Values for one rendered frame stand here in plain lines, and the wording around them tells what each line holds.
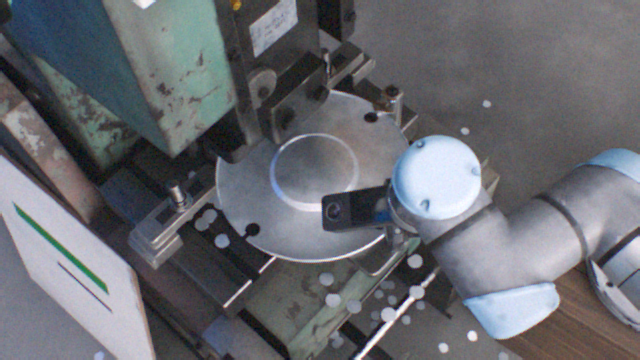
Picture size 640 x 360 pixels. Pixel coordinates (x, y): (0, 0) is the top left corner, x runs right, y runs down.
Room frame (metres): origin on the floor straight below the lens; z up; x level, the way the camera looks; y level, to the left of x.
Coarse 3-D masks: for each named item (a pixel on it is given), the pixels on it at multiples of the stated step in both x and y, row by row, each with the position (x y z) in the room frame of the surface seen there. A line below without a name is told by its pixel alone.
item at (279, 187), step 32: (352, 96) 0.64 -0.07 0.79; (320, 128) 0.59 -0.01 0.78; (352, 128) 0.59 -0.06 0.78; (384, 128) 0.58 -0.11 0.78; (256, 160) 0.55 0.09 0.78; (288, 160) 0.54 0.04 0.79; (320, 160) 0.53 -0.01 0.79; (352, 160) 0.53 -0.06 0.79; (384, 160) 0.52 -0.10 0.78; (224, 192) 0.50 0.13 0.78; (256, 192) 0.50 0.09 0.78; (288, 192) 0.49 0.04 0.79; (320, 192) 0.48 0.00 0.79; (288, 224) 0.44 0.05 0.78; (320, 224) 0.43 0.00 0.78; (288, 256) 0.39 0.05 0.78; (320, 256) 0.38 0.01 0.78
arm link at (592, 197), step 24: (576, 168) 0.32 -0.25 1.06; (600, 168) 0.31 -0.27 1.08; (624, 168) 0.31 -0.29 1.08; (552, 192) 0.29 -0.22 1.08; (576, 192) 0.29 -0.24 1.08; (600, 192) 0.29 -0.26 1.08; (624, 192) 0.28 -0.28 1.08; (576, 216) 0.26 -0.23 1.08; (600, 216) 0.26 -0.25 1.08; (624, 216) 0.26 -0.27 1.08; (600, 240) 0.25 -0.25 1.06; (624, 240) 0.24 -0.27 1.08; (600, 264) 0.23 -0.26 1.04; (624, 264) 0.22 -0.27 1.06; (624, 288) 0.20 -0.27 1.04
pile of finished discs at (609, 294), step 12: (588, 264) 0.48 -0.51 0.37; (588, 276) 0.47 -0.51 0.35; (600, 276) 0.45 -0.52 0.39; (600, 288) 0.43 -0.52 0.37; (612, 288) 0.43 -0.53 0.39; (612, 300) 0.40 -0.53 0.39; (624, 300) 0.40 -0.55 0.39; (612, 312) 0.39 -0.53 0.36; (624, 312) 0.38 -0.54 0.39; (636, 312) 0.37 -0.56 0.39; (636, 324) 0.36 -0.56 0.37
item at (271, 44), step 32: (256, 0) 0.54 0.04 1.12; (288, 0) 0.57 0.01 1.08; (256, 32) 0.53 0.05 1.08; (288, 32) 0.57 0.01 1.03; (256, 64) 0.53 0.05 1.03; (288, 64) 0.56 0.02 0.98; (320, 64) 0.56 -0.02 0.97; (256, 96) 0.51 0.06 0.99; (288, 96) 0.52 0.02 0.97; (320, 96) 0.54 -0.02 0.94; (224, 128) 0.54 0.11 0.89; (256, 128) 0.52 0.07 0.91; (288, 128) 0.50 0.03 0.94
